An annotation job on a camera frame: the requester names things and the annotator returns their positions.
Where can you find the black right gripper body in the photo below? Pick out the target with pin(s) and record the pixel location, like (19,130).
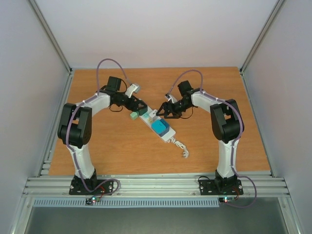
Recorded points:
(182,107)

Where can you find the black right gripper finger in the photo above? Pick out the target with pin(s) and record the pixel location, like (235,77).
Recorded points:
(165,109)
(172,115)

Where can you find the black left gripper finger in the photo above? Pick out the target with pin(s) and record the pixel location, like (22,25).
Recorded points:
(137,103)
(135,108)

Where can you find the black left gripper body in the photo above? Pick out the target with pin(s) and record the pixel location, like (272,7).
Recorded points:
(125,104)

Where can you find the light green plug adapter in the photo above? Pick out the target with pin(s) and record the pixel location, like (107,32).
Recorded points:
(134,115)

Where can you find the white multi-socket power strip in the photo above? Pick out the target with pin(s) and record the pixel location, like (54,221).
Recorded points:
(149,120)

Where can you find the light blue plug adapter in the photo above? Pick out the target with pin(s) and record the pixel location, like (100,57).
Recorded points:
(155,125)

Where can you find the dark green cube adapter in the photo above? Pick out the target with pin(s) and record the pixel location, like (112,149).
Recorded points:
(142,111)

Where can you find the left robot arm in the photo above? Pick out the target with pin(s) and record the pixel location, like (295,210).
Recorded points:
(75,130)

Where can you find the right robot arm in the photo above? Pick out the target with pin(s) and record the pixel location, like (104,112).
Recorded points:
(227,127)

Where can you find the dark blue cube adapter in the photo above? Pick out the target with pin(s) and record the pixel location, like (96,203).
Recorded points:
(163,128)

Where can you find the white USB charger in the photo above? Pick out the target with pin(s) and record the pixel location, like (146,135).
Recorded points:
(153,113)

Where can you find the right controller board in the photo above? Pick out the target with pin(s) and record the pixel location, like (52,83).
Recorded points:
(227,199)

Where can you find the controller board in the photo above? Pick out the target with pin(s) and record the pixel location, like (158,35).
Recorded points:
(93,200)
(227,199)

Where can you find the left controller board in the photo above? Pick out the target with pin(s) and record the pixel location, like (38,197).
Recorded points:
(93,200)

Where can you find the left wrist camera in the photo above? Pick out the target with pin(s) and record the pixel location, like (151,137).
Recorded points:
(133,88)

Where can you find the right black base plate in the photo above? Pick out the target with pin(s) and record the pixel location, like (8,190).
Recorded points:
(219,186)

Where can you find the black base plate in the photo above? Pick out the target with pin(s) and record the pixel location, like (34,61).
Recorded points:
(95,186)
(219,186)

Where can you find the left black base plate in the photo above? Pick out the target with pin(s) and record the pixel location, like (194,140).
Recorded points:
(95,186)

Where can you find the grey slotted cable duct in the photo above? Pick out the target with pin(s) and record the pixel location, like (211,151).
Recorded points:
(201,202)

